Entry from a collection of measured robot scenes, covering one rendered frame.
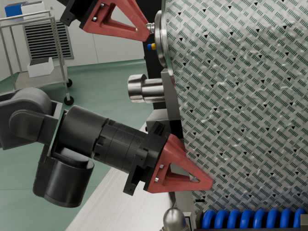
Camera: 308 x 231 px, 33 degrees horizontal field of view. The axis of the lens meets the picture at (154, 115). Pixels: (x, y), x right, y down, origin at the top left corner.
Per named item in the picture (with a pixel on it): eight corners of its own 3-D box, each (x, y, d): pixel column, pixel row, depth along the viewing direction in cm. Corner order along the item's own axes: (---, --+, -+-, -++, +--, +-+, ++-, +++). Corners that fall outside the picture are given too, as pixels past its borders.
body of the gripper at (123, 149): (135, 199, 64) (80, 176, 64) (155, 163, 73) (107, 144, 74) (151, 155, 61) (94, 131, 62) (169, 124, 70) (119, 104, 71)
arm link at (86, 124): (58, 105, 65) (74, 98, 71) (42, 155, 67) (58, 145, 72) (109, 125, 64) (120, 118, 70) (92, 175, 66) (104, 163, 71)
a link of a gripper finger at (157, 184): (200, 215, 65) (131, 187, 66) (208, 189, 72) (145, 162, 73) (219, 171, 62) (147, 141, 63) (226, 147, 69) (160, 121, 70)
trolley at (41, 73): (22, 95, 595) (0, 5, 563) (73, 85, 601) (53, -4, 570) (16, 118, 509) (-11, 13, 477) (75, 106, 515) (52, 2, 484)
